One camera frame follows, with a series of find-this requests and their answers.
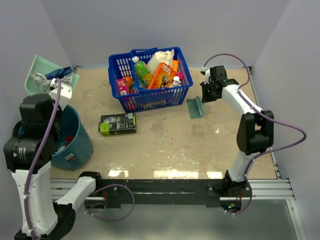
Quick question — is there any mint green hand brush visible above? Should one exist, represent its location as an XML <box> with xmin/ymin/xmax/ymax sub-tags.
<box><xmin>186</xmin><ymin>96</ymin><xmax>205</xmax><ymax>119</ymax></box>

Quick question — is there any red paper scrap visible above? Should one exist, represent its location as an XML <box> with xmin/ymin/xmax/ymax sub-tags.
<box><xmin>64</xmin><ymin>136</ymin><xmax>74</xmax><ymax>148</ymax></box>

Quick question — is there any blue paper scrap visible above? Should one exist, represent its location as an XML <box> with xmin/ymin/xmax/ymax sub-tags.
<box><xmin>45</xmin><ymin>67</ymin><xmax>72</xmax><ymax>80</ymax></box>

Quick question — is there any grey paper scrap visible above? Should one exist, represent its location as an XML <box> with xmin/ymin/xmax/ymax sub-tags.
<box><xmin>30</xmin><ymin>72</ymin><xmax>73</xmax><ymax>93</ymax></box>

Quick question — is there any mint green dustpan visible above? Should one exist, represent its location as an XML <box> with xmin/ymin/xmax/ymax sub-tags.
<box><xmin>24</xmin><ymin>55</ymin><xmax>80</xmax><ymax>95</ymax></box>

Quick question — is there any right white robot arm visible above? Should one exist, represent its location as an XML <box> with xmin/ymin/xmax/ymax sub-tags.
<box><xmin>200</xmin><ymin>65</ymin><xmax>274</xmax><ymax>197</ymax></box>

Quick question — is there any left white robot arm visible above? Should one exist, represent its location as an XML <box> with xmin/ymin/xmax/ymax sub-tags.
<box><xmin>3</xmin><ymin>93</ymin><xmax>104</xmax><ymax>240</ymax></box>

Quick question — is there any white pump bottle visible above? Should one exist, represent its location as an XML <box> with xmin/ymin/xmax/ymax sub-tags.
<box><xmin>169</xmin><ymin>75</ymin><xmax>182</xmax><ymax>88</ymax></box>

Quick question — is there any orange razor package box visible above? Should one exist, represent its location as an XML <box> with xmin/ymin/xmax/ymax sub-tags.
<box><xmin>147</xmin><ymin>62</ymin><xmax>177</xmax><ymax>90</ymax></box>

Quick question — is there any white paper bag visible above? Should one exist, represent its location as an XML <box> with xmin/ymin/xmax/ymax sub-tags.
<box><xmin>147</xmin><ymin>49</ymin><xmax>175</xmax><ymax>75</ymax></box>

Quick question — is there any green juice bottle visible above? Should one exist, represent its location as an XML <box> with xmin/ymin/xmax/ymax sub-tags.
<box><xmin>131</xmin><ymin>56</ymin><xmax>153</xmax><ymax>88</ymax></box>

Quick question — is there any pink snack box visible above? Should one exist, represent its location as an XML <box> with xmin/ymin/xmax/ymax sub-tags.
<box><xmin>116</xmin><ymin>78</ymin><xmax>130</xmax><ymax>96</ymax></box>

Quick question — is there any blue plastic shopping basket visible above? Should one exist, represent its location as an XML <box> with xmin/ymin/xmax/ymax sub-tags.
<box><xmin>108</xmin><ymin>46</ymin><xmax>193</xmax><ymax>113</ymax></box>

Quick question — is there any black razor package box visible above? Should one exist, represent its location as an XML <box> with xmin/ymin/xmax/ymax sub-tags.
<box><xmin>98</xmin><ymin>112</ymin><xmax>137</xmax><ymax>136</ymax></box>

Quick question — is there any teal trash bin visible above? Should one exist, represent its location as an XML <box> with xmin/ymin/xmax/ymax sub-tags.
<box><xmin>17</xmin><ymin>104</ymin><xmax>95</xmax><ymax>172</ymax></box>

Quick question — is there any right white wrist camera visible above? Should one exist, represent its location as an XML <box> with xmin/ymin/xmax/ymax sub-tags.
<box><xmin>200</xmin><ymin>66</ymin><xmax>211</xmax><ymax>85</ymax></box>

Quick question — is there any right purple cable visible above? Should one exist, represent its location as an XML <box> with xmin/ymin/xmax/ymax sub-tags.
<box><xmin>202</xmin><ymin>52</ymin><xmax>308</xmax><ymax>216</ymax></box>

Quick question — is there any purple cable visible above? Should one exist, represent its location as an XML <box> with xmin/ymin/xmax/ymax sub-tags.
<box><xmin>202</xmin><ymin>52</ymin><xmax>308</xmax><ymax>216</ymax></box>
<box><xmin>23</xmin><ymin>77</ymin><xmax>136</xmax><ymax>238</ymax></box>

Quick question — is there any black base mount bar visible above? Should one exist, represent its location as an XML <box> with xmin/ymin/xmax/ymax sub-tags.
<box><xmin>73</xmin><ymin>177</ymin><xmax>253</xmax><ymax>209</ymax></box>

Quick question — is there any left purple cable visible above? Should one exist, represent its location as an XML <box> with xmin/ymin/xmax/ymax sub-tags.
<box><xmin>23</xmin><ymin>77</ymin><xmax>136</xmax><ymax>238</ymax></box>

